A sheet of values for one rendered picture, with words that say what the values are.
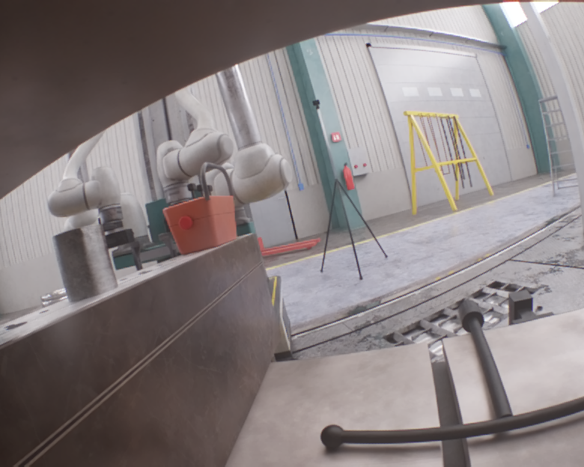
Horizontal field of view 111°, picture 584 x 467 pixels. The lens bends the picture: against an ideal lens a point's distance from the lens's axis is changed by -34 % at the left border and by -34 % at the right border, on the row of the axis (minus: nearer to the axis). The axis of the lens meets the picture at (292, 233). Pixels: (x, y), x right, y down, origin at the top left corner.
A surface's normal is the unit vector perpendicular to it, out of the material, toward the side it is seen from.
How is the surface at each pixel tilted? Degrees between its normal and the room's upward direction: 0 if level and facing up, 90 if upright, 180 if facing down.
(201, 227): 97
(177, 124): 90
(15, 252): 90
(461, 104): 90
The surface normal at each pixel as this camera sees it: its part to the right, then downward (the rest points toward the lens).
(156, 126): 0.03, 0.07
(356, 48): 0.23, 0.02
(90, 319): 0.96, -0.22
